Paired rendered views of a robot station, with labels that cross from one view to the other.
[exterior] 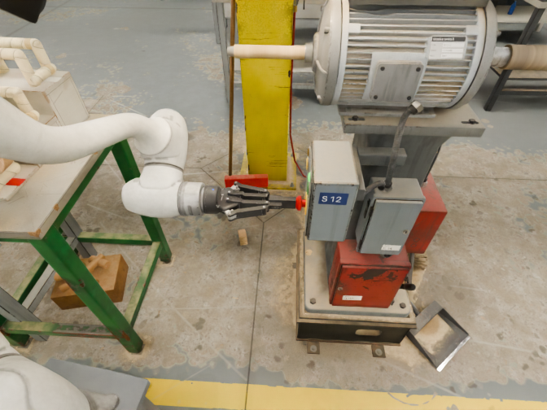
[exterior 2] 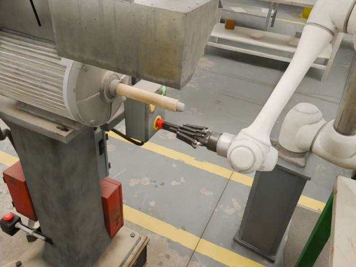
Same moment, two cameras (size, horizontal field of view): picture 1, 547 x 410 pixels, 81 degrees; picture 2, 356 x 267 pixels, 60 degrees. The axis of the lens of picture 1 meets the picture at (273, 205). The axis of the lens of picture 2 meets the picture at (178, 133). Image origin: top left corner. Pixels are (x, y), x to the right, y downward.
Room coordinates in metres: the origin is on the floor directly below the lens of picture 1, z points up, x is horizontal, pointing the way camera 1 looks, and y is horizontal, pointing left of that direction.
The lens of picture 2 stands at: (1.51, 0.34, 1.66)
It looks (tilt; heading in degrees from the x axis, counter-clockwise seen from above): 36 degrees down; 200
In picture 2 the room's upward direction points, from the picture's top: 5 degrees clockwise
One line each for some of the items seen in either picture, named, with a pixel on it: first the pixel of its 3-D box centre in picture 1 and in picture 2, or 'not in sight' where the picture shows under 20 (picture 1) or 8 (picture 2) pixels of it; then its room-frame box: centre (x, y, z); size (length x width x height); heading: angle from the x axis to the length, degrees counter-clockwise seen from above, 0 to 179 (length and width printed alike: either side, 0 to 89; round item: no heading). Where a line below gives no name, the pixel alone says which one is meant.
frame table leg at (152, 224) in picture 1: (145, 207); not in sight; (1.06, 0.62, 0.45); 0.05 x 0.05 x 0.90; 87
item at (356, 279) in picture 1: (366, 272); (96, 198); (0.67, -0.36, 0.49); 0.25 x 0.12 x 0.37; 87
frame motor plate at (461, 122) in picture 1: (403, 106); (49, 105); (0.83, -0.37, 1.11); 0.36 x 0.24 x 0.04; 87
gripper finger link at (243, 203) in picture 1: (247, 204); (193, 132); (0.58, 0.07, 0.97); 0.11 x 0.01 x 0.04; 86
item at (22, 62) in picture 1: (27, 70); not in sight; (0.98, 0.76, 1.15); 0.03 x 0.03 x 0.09
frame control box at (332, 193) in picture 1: (352, 194); (127, 114); (0.60, -0.21, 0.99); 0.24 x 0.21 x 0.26; 87
